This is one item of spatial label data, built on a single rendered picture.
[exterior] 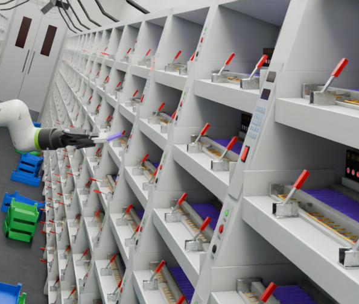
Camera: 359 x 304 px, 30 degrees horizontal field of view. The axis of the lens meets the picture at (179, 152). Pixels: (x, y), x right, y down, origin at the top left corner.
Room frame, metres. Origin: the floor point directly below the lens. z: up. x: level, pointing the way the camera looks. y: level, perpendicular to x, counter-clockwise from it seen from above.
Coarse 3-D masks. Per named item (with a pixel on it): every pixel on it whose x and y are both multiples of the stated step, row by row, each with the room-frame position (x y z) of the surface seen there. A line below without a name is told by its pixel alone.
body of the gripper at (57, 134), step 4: (56, 132) 2.69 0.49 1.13; (60, 132) 2.68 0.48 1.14; (52, 136) 2.68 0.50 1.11; (56, 136) 2.68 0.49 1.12; (60, 136) 2.68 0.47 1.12; (64, 136) 2.67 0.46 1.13; (68, 136) 2.67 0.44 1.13; (72, 136) 2.67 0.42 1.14; (52, 140) 2.68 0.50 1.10; (56, 140) 2.68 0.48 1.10; (60, 140) 2.67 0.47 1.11; (64, 140) 2.69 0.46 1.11; (56, 144) 2.68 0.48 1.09; (60, 144) 2.68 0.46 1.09; (64, 144) 2.70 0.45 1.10; (68, 144) 2.72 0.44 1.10
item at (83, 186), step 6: (78, 180) 4.01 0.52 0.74; (84, 180) 4.02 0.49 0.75; (90, 180) 4.03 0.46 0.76; (78, 186) 4.02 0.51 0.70; (84, 186) 4.02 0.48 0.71; (90, 186) 3.96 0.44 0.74; (78, 192) 3.89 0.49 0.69; (84, 192) 3.84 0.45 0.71; (78, 198) 3.80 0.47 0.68; (84, 198) 3.74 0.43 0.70; (84, 204) 3.43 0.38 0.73
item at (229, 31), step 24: (216, 0) 2.02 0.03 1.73; (216, 24) 1.98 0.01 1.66; (240, 24) 2.00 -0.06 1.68; (264, 24) 2.01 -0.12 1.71; (216, 48) 1.99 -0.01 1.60; (240, 48) 2.00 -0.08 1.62; (192, 72) 2.02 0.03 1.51; (192, 96) 1.98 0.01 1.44; (192, 120) 1.99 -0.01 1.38; (216, 120) 2.00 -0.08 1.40; (240, 120) 2.02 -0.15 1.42; (168, 144) 2.03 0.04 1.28; (168, 168) 1.98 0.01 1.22; (144, 240) 1.98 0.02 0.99; (120, 288) 2.06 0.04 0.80
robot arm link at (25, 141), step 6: (30, 126) 2.71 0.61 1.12; (12, 132) 2.69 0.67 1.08; (18, 132) 2.68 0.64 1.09; (24, 132) 2.69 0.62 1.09; (30, 132) 2.71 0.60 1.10; (36, 132) 2.71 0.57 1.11; (12, 138) 2.72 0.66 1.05; (18, 138) 2.70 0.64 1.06; (24, 138) 2.70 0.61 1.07; (30, 138) 2.70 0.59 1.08; (36, 138) 2.69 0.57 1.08; (18, 144) 2.71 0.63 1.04; (24, 144) 2.71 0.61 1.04; (30, 144) 2.71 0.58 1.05; (36, 144) 2.70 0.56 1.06; (18, 150) 2.74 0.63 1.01; (24, 150) 2.73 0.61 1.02; (30, 150) 2.73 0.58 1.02; (36, 150) 2.74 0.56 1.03
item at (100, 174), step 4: (96, 172) 3.33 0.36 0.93; (100, 172) 3.34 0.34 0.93; (104, 172) 3.34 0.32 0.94; (108, 172) 3.35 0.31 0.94; (112, 172) 3.35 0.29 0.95; (116, 172) 3.36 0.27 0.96; (96, 176) 3.33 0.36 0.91; (100, 176) 3.34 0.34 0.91; (104, 176) 3.34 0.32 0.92; (112, 176) 3.33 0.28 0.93; (116, 176) 3.36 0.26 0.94; (100, 180) 3.31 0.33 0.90; (96, 184) 3.30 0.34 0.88; (96, 188) 3.30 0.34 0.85; (100, 188) 3.12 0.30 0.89; (104, 188) 3.13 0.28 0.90; (108, 188) 3.13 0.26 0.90; (104, 192) 3.04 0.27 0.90; (100, 196) 3.07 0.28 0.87; (104, 196) 2.96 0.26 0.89; (108, 196) 2.75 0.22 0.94; (104, 200) 2.88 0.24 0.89; (108, 200) 2.75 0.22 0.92; (104, 204) 2.86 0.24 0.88; (104, 208) 2.86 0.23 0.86
